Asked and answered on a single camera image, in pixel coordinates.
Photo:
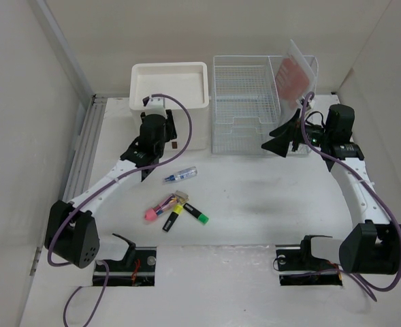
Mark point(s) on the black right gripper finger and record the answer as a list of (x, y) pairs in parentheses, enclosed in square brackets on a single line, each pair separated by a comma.
[(289, 125), (281, 143)]

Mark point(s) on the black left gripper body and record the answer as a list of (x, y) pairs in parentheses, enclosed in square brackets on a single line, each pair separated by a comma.
[(169, 134)]

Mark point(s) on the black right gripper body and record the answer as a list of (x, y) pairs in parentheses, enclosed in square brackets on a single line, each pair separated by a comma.
[(315, 135)]

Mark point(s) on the red booklet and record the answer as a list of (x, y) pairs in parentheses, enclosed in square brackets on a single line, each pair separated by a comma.
[(295, 75)]

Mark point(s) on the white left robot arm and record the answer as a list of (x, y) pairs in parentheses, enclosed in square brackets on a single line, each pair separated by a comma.
[(73, 227)]

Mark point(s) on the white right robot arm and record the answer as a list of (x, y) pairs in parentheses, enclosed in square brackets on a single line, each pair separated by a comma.
[(374, 244)]

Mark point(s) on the small clear glue bottle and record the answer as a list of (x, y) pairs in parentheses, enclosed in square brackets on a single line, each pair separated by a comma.
[(181, 175)]

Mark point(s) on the white three-drawer storage box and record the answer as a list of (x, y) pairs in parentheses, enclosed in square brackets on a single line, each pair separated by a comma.
[(185, 81)]

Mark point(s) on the yellow cap black highlighter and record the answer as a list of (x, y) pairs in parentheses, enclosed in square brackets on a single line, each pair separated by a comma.
[(172, 218)]

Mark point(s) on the green cap black highlighter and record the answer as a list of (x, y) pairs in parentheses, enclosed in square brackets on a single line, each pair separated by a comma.
[(194, 212)]

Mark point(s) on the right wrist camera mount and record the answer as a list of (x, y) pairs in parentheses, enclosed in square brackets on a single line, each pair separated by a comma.
[(310, 105)]

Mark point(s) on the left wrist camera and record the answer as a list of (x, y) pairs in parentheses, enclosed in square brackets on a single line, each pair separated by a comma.
[(154, 105)]

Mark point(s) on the white wire mesh organizer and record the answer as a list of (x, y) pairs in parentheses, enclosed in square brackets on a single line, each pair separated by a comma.
[(245, 103)]

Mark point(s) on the aluminium frame rail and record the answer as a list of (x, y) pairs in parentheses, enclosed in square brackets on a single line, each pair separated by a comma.
[(89, 116)]

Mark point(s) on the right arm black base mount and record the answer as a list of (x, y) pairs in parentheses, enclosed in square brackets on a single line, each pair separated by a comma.
[(298, 267)]

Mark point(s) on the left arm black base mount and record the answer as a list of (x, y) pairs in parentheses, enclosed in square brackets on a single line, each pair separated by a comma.
[(121, 263)]

